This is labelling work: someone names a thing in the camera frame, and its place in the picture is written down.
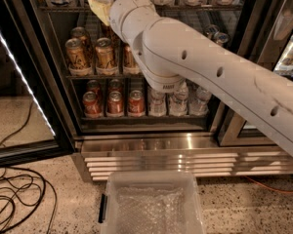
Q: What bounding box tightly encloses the water bottle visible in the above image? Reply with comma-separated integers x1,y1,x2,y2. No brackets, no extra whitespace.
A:
169,82,188,117
148,88,167,117
189,86,212,117

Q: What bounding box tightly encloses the water bottle middle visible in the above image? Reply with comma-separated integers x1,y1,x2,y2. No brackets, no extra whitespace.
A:
169,82,188,117

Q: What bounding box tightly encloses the open glass fridge door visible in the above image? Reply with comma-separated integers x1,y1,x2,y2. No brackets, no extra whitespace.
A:
0,0,74,168

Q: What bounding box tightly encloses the gold can front left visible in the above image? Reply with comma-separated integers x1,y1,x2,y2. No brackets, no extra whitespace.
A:
65,38,91,76

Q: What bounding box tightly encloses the orange cable on floor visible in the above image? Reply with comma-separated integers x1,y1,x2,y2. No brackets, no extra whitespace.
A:
243,175,293,195

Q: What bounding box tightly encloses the stainless steel fridge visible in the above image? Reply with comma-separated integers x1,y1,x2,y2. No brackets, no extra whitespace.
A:
31,0,293,180

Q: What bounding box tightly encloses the water bottle right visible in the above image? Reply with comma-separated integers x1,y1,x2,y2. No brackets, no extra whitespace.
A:
189,86,212,117

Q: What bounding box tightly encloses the bottom wire shelf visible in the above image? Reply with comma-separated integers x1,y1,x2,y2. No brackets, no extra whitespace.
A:
81,115,208,121

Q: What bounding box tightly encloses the middle wire shelf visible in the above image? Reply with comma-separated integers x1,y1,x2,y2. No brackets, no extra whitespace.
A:
66,73,145,80

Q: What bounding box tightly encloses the wire shelf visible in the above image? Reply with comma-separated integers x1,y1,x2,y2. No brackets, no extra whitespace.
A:
81,115,208,121
38,5,243,13
66,73,145,80

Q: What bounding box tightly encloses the gold can back left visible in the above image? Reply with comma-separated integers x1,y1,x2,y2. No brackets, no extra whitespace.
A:
70,26,94,63

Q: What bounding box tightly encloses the top wire shelf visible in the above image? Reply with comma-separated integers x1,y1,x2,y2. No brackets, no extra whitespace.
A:
38,5,243,13

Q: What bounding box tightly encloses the red can back left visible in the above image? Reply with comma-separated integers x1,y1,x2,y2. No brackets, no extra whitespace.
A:
86,80,103,100

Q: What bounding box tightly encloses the bubble wrap sheet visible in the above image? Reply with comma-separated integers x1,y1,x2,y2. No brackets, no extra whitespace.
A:
115,187,186,234

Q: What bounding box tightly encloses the black cable on floor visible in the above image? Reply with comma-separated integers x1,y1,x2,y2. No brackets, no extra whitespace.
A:
0,100,59,234

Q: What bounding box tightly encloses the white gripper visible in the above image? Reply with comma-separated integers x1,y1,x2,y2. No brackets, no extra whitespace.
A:
87,0,160,45

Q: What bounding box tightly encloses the silver slim can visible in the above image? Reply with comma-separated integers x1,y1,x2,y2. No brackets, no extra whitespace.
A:
203,24,220,39
213,32,230,47

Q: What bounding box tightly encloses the silver slim can back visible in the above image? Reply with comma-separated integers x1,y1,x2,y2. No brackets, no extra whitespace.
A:
203,24,220,39

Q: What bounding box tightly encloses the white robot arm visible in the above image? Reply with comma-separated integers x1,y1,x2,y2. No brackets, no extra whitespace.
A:
88,0,293,157

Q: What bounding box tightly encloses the red can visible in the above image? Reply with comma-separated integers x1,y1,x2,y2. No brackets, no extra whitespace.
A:
107,79,124,93
107,91,123,117
83,92,102,117
86,80,103,100

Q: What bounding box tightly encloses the water bottle left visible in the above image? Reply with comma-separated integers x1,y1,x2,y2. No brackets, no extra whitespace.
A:
148,88,167,117

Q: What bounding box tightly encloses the clear plastic bin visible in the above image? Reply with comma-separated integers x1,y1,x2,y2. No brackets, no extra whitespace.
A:
99,171,206,234

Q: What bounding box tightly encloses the red can front left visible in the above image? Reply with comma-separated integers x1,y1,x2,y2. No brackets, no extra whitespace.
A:
83,92,102,117

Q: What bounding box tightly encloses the silver slim can front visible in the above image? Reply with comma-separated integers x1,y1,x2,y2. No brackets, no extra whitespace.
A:
213,32,230,47

